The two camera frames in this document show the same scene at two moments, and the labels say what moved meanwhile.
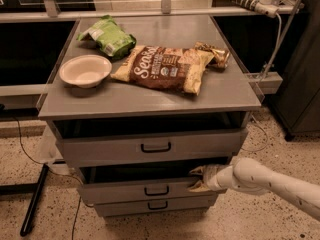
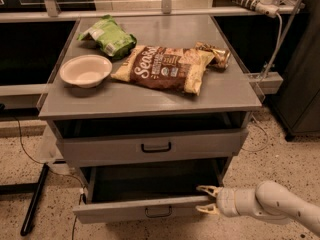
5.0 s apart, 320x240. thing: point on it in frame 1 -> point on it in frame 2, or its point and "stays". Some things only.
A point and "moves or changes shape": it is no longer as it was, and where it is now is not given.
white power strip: (264, 6) stays
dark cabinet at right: (297, 105) stays
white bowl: (85, 71) stays
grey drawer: (141, 183) moves or changes shape
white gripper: (213, 179) -> (226, 201)
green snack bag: (110, 37) stays
